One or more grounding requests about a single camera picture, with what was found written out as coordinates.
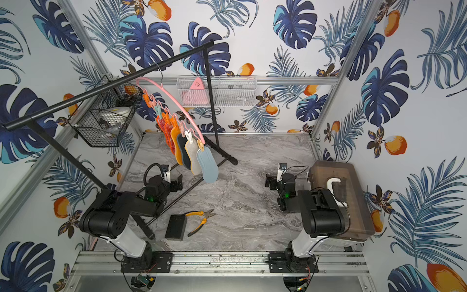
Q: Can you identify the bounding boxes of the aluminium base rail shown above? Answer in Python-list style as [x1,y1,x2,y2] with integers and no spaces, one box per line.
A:
[71,252,370,277]

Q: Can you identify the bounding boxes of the brown plastic toolbox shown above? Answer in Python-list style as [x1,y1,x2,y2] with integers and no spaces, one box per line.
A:
[310,161,375,242]

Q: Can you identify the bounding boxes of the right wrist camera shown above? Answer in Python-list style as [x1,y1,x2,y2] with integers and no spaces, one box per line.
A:
[277,163,288,182]

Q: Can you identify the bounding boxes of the white bowl in basket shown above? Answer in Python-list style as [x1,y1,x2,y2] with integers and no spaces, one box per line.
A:
[99,107,130,128]

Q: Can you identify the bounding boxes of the pink clip hanger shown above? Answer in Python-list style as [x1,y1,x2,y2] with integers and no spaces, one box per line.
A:
[136,76,206,144]

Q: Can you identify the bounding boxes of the red patterned insole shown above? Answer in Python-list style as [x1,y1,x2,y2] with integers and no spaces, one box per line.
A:
[157,115,175,155]

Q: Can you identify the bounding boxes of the clear wall shelf basket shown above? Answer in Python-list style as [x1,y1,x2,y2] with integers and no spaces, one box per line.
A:
[176,75,257,108]

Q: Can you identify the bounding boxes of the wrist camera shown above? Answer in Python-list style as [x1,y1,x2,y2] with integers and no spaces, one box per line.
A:
[277,163,288,182]
[159,164,171,182]

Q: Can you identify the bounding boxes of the beige yellow-edged insole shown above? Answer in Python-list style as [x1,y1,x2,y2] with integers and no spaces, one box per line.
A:
[184,139,202,175]

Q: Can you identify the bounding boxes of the small black box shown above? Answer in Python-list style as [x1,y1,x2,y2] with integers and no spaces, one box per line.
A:
[165,214,187,241]

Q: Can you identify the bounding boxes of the yellow handled pliers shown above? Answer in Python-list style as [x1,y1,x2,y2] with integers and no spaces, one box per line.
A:
[184,209,216,237]

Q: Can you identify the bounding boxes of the black wire basket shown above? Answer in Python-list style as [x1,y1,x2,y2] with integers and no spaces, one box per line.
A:
[70,83,143,148]

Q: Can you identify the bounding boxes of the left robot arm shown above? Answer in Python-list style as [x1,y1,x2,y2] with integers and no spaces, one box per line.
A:
[79,175,183,272]

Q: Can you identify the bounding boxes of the orange insole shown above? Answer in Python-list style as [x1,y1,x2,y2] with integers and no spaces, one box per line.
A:
[170,126,183,165]

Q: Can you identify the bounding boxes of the dark navy insole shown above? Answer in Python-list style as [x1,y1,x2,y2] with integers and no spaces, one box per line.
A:
[177,134,191,170]

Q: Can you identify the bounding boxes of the pink triangle item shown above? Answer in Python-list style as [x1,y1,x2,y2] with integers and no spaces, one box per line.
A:
[181,77,209,106]

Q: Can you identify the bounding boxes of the light blue insole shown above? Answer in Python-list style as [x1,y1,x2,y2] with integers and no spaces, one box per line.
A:
[197,147,219,183]

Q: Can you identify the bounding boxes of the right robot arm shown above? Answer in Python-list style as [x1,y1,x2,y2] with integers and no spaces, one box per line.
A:
[265,173,351,273]

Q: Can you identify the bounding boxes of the black clothes rack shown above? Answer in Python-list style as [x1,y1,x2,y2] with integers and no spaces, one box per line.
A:
[2,39,238,240]

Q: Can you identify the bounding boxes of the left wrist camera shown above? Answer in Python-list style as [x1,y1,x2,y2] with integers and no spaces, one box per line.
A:
[159,164,171,182]

